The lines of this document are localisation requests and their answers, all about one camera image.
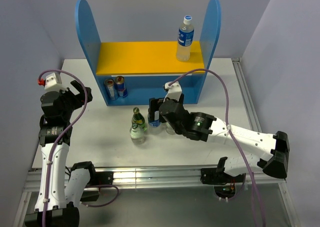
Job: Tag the aluminium rail frame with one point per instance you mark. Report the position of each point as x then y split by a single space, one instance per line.
154 177

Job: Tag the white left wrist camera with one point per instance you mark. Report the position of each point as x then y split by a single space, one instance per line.
52 83

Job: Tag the Chang soda water bottle left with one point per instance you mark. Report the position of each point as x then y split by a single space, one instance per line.
137 134

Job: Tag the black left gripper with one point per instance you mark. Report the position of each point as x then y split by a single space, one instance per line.
79 99

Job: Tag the blue and yellow shelf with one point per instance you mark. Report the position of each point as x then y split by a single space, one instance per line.
147 65

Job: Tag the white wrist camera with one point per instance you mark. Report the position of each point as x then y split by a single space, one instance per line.
52 83
173 91

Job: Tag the Red Bull can right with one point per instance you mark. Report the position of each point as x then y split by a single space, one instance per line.
121 86

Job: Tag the Pocari Sweat bottle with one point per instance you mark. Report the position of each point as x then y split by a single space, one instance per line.
185 39
154 122

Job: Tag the green Perrier bottle left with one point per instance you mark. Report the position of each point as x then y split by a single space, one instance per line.
138 119

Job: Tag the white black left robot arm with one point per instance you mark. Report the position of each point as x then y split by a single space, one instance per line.
63 190

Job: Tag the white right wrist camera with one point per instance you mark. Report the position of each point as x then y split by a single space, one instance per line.
173 91

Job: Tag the Red Bull can left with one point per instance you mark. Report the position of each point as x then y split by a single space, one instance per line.
111 89

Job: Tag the chang soda water bottle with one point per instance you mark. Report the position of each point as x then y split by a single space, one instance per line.
137 134
169 129

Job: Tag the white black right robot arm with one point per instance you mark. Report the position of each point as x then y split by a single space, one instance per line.
266 152

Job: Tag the Chang soda water bottle right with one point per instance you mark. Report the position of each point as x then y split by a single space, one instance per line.
169 129

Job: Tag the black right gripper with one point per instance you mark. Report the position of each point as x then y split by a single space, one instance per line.
155 102

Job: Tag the red bull can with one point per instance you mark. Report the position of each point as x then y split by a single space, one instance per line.
111 89
121 86

